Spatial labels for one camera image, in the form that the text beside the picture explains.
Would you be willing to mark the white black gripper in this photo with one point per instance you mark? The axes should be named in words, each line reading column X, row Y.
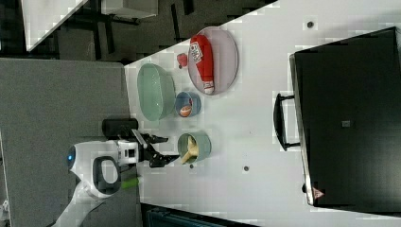
column 130, row 152

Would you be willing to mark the yellow plush banana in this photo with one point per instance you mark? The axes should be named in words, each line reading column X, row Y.
column 192, row 150

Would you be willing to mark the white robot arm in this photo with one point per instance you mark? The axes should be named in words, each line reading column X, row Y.
column 97, row 164

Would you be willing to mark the green mug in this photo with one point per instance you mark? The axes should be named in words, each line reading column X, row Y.
column 203, row 142

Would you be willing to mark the green slotted spatula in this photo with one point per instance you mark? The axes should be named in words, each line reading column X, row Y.
column 130, row 183

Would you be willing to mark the black cylindrical pot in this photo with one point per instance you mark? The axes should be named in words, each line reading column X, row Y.
column 115, row 127

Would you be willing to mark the blue small bowl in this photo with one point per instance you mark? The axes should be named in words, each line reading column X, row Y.
column 182, row 99

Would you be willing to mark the green perforated colander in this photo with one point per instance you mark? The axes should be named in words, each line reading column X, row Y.
column 156, row 92

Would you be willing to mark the red plush strawberry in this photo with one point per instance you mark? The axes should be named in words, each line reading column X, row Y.
column 182, row 60

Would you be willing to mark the red plush ketchup bottle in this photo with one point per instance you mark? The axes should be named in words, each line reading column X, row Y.
column 202, row 55

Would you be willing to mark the grey oval plate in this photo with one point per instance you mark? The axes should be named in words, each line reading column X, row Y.
column 225, row 57

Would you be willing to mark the silver black toaster oven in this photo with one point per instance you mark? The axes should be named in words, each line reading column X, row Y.
column 347, row 104

